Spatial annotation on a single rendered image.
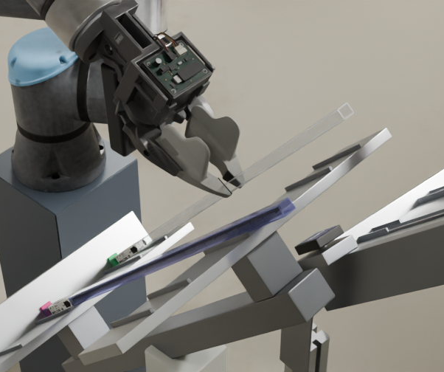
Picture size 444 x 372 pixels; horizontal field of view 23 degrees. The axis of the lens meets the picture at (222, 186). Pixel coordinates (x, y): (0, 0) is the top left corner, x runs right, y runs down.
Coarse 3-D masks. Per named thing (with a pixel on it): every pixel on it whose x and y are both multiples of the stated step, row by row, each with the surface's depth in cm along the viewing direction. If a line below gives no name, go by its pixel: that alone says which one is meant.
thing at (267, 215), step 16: (272, 208) 85; (288, 208) 85; (240, 224) 89; (256, 224) 87; (192, 240) 97; (208, 240) 93; (224, 240) 92; (160, 256) 101; (176, 256) 98; (128, 272) 106; (144, 272) 104; (96, 288) 113; (112, 288) 111
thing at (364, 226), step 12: (432, 180) 143; (408, 192) 140; (420, 192) 141; (396, 204) 139; (408, 204) 140; (372, 216) 137; (384, 216) 138; (396, 216) 139; (360, 228) 136; (360, 240) 135
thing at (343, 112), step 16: (336, 112) 90; (352, 112) 91; (320, 128) 93; (288, 144) 97; (304, 144) 95; (272, 160) 99; (240, 176) 104; (256, 176) 102; (192, 208) 113; (176, 224) 117; (144, 240) 123
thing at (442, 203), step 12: (432, 192) 141; (420, 204) 140; (432, 204) 134; (408, 216) 136; (420, 216) 128; (432, 216) 125; (372, 228) 136; (384, 228) 130; (396, 228) 131; (408, 228) 126; (372, 240) 132
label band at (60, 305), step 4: (68, 296) 121; (60, 300) 122; (64, 300) 120; (68, 300) 119; (52, 304) 124; (56, 304) 122; (60, 304) 121; (64, 304) 121; (68, 304) 120; (48, 308) 124; (52, 308) 123; (56, 308) 123; (60, 308) 122; (64, 308) 121; (52, 312) 124; (56, 312) 123
